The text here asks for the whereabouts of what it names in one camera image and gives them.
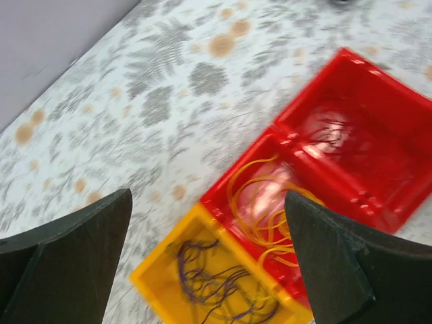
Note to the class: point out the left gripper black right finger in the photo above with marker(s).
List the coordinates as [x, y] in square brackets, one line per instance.
[354, 273]

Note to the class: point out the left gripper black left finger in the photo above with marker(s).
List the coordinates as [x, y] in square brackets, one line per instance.
[63, 271]

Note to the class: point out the red double plastic bin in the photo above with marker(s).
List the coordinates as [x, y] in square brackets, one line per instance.
[354, 139]

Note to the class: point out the yellow plastic bin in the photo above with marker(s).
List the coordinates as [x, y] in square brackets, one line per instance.
[200, 274]

